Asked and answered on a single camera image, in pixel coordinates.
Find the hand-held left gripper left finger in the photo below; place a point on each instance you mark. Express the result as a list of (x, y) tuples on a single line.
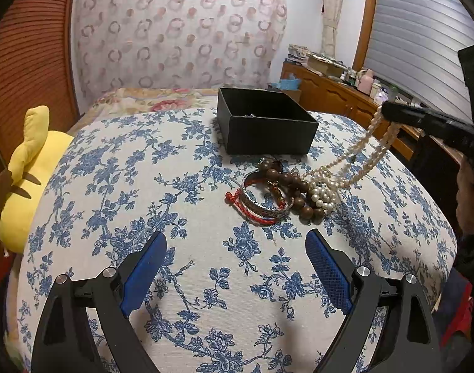
[(143, 274)]

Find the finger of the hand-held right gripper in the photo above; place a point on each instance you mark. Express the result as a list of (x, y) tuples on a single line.
[(435, 122)]

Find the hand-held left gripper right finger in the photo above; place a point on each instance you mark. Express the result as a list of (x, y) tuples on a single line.
[(330, 276)]

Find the black cardboard box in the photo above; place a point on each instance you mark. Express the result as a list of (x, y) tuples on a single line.
[(271, 134)]

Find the person's right forearm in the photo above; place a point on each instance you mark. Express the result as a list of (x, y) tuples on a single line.
[(472, 198)]

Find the grey window blind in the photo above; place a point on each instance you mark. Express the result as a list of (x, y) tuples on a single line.
[(415, 42)]

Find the pink bottle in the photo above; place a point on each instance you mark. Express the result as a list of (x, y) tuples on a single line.
[(365, 81)]

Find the blue floral cloth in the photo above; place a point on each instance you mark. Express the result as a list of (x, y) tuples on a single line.
[(143, 186)]

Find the silver bangle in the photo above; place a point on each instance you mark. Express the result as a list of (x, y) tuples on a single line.
[(260, 206)]

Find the wooden cabinet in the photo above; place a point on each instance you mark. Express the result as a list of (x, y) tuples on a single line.
[(338, 97)]

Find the pile of books and papers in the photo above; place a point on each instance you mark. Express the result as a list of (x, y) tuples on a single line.
[(318, 60)]

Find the red cloth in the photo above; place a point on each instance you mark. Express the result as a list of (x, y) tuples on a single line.
[(458, 318)]

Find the yellow plush toy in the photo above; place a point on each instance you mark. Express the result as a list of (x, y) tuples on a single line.
[(31, 175)]

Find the tied lace curtain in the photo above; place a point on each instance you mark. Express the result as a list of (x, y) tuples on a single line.
[(333, 11)]

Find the blue tissue pack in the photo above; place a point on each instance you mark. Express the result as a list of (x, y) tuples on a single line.
[(289, 84)]

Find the floral bedsheet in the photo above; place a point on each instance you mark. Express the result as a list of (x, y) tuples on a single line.
[(151, 99)]

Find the ribbed wooden panel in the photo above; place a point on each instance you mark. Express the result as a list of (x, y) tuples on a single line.
[(31, 58)]

